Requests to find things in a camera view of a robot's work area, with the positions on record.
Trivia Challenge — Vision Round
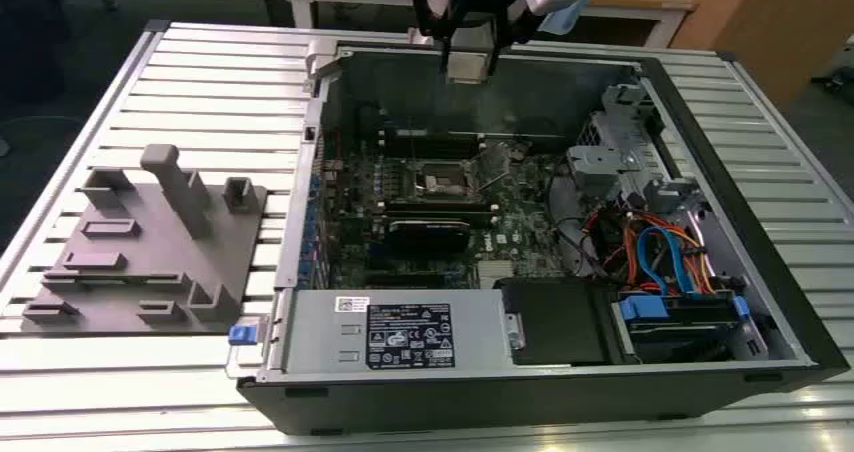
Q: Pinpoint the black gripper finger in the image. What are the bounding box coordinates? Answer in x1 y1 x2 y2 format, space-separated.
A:
410 0 462 84
487 0 535 76

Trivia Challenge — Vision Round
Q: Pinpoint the silver CPU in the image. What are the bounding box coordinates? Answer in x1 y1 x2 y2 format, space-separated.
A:
445 51 495 86

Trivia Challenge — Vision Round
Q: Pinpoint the black RAM slot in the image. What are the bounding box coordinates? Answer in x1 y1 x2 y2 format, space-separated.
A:
383 134 483 142
383 139 483 147
383 144 483 152
383 149 483 157
385 199 499 212

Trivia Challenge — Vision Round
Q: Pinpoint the CPU socket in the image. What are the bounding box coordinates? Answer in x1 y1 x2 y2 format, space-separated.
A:
411 157 490 204

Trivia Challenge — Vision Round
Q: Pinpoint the grey case latch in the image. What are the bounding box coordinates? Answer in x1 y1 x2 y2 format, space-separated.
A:
303 39 343 96

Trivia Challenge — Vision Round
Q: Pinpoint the metal disk bay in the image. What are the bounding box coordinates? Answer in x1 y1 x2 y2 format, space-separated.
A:
566 84 709 223

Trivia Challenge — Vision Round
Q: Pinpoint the green motherboard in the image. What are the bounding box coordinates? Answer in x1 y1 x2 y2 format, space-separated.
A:
318 136 583 291

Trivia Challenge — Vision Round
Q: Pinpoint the black graphics card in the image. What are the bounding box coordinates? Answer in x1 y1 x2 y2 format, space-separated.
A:
385 216 474 259

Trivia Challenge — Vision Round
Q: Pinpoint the wooden cabinet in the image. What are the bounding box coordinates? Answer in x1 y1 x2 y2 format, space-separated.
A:
673 0 854 108

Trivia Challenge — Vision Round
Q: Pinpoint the silver chipset heatsink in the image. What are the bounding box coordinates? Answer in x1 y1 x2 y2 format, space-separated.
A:
477 259 519 279

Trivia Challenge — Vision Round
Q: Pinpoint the grey chair base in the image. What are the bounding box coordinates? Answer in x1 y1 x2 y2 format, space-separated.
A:
810 39 854 96

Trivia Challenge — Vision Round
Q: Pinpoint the grey parts rack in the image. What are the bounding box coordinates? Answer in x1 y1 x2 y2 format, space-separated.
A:
19 143 270 334

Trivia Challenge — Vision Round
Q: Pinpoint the hard disk in blue carrier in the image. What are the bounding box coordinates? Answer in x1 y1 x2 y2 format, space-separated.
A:
614 294 749 366

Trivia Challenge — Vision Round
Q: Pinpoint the silver power supply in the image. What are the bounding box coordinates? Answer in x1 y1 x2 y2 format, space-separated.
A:
263 287 519 373

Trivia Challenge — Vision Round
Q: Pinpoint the black PC case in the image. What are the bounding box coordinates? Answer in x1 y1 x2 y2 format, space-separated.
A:
234 36 853 437

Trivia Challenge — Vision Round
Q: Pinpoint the orange wire bundle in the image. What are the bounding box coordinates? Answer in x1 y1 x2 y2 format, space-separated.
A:
603 210 720 298

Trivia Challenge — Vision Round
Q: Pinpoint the blue wire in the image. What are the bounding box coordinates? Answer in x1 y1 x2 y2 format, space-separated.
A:
637 226 695 298

